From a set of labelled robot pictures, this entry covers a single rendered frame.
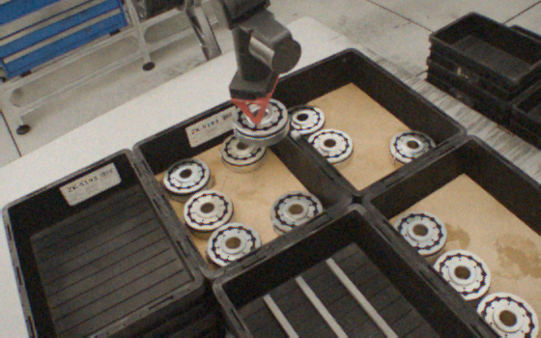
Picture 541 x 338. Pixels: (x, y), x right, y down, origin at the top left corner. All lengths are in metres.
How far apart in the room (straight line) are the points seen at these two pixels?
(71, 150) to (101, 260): 0.56
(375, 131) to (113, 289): 0.67
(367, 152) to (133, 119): 0.75
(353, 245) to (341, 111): 0.39
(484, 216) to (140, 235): 0.70
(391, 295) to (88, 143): 0.99
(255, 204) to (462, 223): 0.42
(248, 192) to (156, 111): 0.58
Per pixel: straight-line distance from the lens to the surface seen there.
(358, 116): 1.20
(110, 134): 1.51
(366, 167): 1.08
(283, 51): 0.72
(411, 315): 0.88
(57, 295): 1.03
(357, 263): 0.93
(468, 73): 1.92
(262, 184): 1.05
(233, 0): 0.72
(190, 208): 1.01
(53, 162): 1.51
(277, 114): 0.91
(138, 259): 1.00
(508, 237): 1.01
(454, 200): 1.04
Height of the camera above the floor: 1.61
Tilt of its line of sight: 45 degrees down
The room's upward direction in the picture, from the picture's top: 8 degrees counter-clockwise
